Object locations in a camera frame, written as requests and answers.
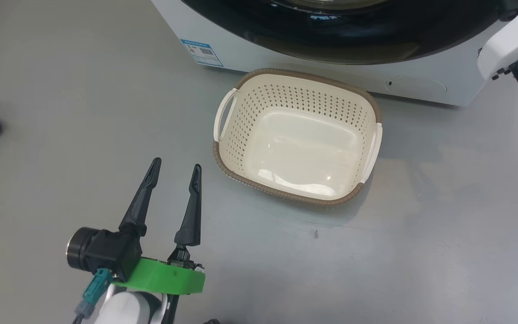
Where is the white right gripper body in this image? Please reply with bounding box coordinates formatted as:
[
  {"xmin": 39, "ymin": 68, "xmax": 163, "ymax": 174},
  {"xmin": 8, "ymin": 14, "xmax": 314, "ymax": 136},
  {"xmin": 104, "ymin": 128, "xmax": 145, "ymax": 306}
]
[{"xmin": 477, "ymin": 0, "xmax": 518, "ymax": 81}]

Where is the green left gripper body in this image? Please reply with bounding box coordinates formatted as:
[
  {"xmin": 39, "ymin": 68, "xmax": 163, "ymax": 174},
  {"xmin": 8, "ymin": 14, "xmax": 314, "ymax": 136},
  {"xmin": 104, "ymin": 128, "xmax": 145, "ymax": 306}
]
[{"xmin": 114, "ymin": 257, "xmax": 205, "ymax": 295}]

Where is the cream perforated laundry basket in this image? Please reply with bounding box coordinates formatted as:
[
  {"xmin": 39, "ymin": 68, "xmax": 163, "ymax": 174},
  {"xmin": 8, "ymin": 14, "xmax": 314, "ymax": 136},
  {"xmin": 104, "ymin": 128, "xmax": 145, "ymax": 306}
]
[{"xmin": 213, "ymin": 68, "xmax": 383, "ymax": 207}]

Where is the left arm cable, teal plug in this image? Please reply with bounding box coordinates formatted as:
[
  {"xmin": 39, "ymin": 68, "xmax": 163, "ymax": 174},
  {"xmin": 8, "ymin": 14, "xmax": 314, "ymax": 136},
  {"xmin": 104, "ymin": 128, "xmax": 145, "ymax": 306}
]
[{"xmin": 74, "ymin": 269, "xmax": 114, "ymax": 324}]

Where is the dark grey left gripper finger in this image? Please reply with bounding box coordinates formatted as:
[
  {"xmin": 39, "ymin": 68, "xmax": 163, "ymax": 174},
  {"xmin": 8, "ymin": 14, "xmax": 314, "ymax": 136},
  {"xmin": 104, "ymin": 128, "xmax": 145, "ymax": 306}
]
[
  {"xmin": 168, "ymin": 164, "xmax": 202, "ymax": 264},
  {"xmin": 119, "ymin": 157, "xmax": 162, "ymax": 237}
]

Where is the white washing machine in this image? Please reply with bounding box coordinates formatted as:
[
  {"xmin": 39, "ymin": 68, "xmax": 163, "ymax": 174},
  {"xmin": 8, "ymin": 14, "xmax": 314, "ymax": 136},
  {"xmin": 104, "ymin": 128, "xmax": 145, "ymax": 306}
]
[{"xmin": 151, "ymin": 0, "xmax": 511, "ymax": 108}]

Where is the blue white energy label sticker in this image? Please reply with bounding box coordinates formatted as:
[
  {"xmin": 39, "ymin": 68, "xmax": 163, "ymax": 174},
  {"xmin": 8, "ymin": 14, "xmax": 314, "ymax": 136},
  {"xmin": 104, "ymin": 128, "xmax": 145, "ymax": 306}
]
[{"xmin": 180, "ymin": 39, "xmax": 224, "ymax": 68}]

